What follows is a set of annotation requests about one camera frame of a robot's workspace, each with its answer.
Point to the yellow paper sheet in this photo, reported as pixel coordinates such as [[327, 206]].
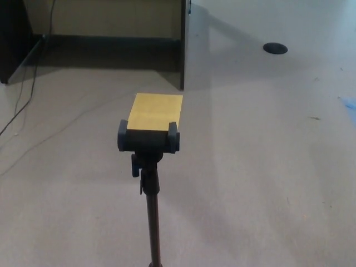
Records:
[[155, 111]]

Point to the black tripod with phone holder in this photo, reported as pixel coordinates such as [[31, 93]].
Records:
[[151, 222]]

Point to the black round floor disc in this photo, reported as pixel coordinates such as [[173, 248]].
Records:
[[275, 48]]

